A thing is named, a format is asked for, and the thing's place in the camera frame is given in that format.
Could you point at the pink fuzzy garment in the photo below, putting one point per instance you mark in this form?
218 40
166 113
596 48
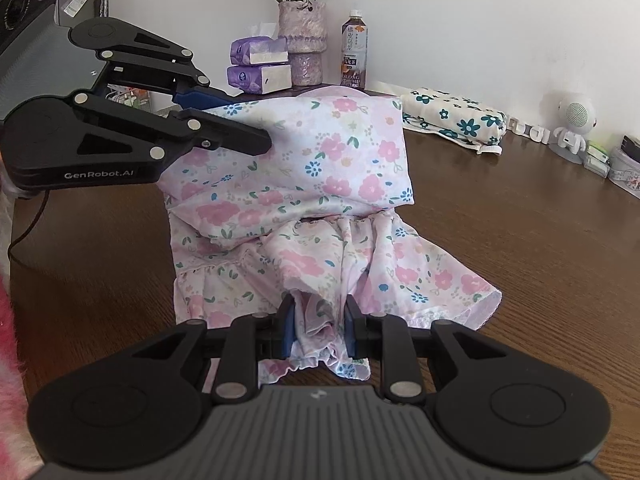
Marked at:
10 385

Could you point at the black speaker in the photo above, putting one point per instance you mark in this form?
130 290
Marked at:
25 0

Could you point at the white phone stand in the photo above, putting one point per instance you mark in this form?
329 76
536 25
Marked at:
537 132

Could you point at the green and white small boxes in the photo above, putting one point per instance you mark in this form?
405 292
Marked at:
595 160

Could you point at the white robot figurine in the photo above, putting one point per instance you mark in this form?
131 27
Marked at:
575 112

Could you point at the tea bottle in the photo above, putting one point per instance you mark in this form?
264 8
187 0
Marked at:
354 50

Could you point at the pink floral dress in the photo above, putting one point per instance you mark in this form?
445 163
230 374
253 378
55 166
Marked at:
325 170

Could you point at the pink fuzzy vase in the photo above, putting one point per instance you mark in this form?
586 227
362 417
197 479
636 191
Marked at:
302 25

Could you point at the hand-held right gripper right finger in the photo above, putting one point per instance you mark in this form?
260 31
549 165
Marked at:
350 330

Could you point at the purple tissue pack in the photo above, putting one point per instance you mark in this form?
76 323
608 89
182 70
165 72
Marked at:
242 50
242 77

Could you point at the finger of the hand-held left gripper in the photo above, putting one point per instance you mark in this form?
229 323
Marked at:
240 137
200 97

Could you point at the folded white teal-flowered cloth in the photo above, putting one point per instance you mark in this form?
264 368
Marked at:
450 112

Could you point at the small black box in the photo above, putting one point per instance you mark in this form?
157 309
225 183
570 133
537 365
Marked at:
632 142

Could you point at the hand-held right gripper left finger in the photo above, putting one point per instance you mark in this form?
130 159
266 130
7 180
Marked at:
287 330

